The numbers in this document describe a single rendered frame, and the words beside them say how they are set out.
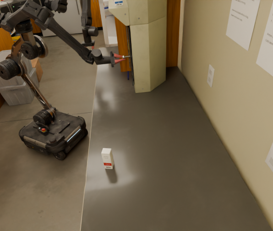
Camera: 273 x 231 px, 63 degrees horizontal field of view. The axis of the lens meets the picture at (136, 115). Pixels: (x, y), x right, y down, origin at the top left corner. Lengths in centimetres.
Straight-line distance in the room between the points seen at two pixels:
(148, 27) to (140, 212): 102
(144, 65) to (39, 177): 159
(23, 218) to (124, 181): 140
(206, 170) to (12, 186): 196
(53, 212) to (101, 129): 110
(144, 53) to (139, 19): 21
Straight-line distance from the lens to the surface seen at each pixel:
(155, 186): 103
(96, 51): 153
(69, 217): 214
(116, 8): 140
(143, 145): 119
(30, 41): 212
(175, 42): 191
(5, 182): 265
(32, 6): 148
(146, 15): 142
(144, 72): 154
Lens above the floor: 178
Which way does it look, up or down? 37 degrees down
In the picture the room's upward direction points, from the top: 5 degrees counter-clockwise
